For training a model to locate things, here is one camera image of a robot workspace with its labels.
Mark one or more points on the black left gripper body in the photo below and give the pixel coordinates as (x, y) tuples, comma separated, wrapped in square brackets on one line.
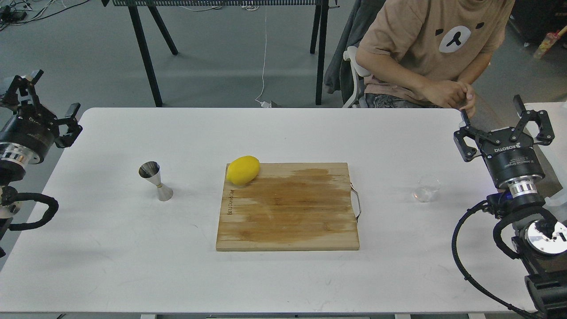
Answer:
[(28, 135)]

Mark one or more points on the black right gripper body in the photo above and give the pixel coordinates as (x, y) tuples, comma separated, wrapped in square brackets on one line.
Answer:
[(507, 159)]

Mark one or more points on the person in tan shirt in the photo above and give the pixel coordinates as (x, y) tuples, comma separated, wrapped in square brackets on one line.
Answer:
[(413, 41)]

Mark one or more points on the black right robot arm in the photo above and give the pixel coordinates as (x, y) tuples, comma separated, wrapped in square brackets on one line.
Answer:
[(525, 230)]

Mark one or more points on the grey jacket on chair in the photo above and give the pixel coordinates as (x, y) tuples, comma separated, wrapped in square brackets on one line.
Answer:
[(338, 75)]

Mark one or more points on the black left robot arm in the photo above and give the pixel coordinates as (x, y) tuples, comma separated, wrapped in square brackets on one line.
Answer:
[(11, 199)]

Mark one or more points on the yellow lemon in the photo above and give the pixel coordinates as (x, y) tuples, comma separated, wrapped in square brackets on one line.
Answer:
[(242, 170)]

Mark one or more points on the person's clasped hands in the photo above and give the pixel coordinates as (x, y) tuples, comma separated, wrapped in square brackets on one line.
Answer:
[(451, 94)]

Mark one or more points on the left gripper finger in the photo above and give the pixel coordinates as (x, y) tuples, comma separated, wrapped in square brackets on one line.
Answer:
[(73, 128), (20, 96)]

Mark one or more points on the white office chair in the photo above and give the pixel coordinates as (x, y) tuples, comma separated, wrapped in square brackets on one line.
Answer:
[(357, 98)]

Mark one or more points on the small clear glass cup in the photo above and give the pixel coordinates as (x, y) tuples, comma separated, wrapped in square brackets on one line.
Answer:
[(427, 188)]

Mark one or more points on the steel double jigger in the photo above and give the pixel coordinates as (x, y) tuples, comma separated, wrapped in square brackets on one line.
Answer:
[(150, 171)]

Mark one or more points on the wooden cutting board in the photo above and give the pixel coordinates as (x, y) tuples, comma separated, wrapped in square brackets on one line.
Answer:
[(289, 207)]

